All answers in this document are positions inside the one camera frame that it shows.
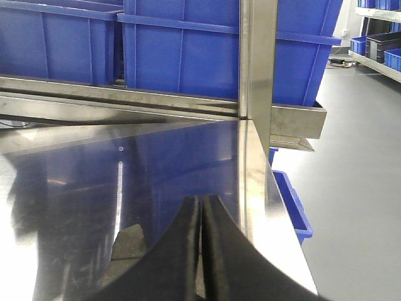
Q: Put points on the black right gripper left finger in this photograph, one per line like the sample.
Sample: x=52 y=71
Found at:
x=168 y=270

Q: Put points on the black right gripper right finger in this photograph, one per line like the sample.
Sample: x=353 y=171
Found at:
x=234 y=269

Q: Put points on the grey brake pad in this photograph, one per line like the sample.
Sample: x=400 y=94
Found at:
x=129 y=244

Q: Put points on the small blue bin under table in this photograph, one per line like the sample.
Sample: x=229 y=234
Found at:
x=294 y=206

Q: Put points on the blue plastic bin right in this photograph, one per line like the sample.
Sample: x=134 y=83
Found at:
x=192 y=47

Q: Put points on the blue plastic bin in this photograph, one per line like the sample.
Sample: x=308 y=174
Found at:
x=77 y=41
x=192 y=47

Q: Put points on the blue plastic bin left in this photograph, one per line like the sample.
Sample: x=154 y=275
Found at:
x=77 y=41

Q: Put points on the metal shelf with bins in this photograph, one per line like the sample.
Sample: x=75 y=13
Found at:
x=379 y=51

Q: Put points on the stainless steel rack frame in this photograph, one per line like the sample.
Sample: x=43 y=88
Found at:
x=285 y=126

